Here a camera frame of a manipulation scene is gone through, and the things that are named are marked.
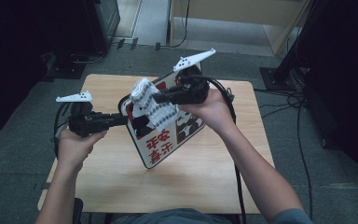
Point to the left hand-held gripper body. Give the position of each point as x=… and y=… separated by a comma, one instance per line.
x=84, y=123

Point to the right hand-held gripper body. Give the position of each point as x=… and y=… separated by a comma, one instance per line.
x=192, y=90

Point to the white grey patterned cloth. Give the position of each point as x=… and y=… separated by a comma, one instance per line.
x=152, y=105

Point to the person's left hand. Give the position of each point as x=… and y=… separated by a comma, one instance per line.
x=74, y=149

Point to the person's right hand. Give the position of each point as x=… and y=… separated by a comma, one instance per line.
x=214, y=112

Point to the black floor tape strip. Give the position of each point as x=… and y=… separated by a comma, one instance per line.
x=121, y=43
x=158, y=46
x=134, y=43

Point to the black metal stand base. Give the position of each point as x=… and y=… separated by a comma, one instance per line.
x=276, y=79
x=65, y=67

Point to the light wooden furniture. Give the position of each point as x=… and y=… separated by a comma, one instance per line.
x=230, y=9

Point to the black curtain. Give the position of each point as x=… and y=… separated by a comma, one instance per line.
x=348, y=77
x=18, y=56

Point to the black cabinet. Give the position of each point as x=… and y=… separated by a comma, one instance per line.
x=102, y=18

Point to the person's grey-blue clothing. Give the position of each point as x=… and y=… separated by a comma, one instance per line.
x=174, y=217

